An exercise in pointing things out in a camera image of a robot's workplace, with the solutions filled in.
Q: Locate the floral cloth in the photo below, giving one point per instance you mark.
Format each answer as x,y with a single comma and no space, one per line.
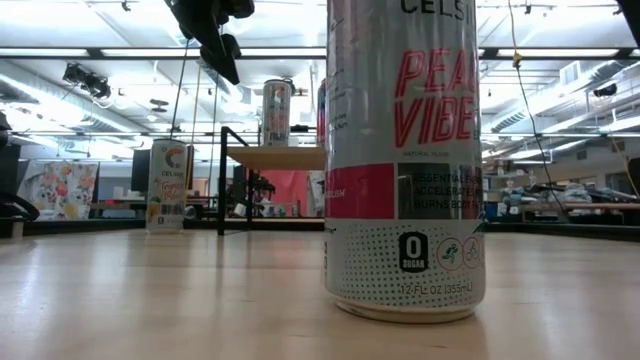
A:
60,190

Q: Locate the black monitor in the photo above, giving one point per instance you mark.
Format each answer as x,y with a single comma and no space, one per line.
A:
140,170

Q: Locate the silver Celsius can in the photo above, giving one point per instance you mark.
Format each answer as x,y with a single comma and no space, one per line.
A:
276,115

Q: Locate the Celsius Tropical Vibe can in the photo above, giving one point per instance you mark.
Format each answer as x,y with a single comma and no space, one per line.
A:
166,190

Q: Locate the wooden shelf black metal legs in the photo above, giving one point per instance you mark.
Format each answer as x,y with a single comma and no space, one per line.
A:
275,157

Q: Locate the black ceiling camera cluster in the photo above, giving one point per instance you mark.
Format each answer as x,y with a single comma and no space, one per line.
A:
95,87

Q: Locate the cluttered wooden workbench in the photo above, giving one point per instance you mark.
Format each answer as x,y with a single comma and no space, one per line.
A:
565,205

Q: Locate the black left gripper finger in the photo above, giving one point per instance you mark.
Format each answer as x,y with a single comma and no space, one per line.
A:
225,57

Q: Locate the black background robot arm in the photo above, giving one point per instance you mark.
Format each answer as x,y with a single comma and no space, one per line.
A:
262,190

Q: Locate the red Fanta can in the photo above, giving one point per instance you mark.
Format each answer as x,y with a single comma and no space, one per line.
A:
321,115

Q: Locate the black overhead frame beam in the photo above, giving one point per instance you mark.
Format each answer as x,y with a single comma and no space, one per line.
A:
225,53

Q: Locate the Celsius Peach Vibe can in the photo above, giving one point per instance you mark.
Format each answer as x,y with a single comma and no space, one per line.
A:
380,125

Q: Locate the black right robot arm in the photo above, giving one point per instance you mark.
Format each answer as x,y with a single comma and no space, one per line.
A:
632,10

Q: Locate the red cloth panel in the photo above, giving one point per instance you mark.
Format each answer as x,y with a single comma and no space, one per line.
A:
287,190

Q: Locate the black ceiling dome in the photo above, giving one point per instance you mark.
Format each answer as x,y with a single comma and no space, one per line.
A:
606,91

